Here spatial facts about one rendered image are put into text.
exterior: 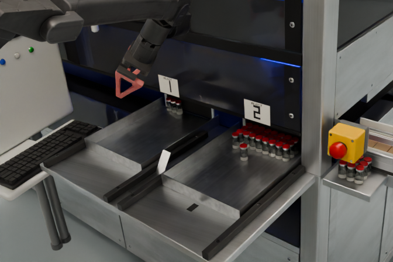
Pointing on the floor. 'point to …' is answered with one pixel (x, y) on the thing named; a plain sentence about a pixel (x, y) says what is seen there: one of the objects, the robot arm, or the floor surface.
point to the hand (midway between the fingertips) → (124, 84)
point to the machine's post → (317, 103)
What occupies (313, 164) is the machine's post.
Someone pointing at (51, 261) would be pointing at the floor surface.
